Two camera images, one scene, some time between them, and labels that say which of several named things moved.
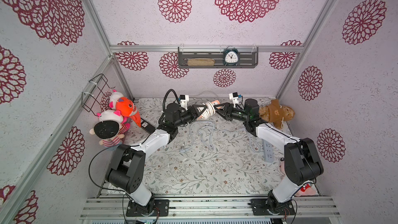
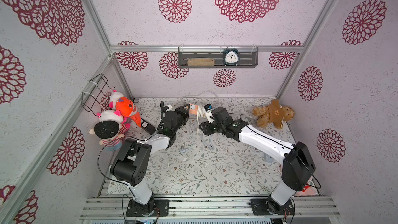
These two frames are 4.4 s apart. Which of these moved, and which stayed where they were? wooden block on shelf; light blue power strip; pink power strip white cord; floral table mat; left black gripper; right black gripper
Moved: right black gripper; pink power strip white cord
Stayed: floral table mat; wooden block on shelf; left black gripper; light blue power strip
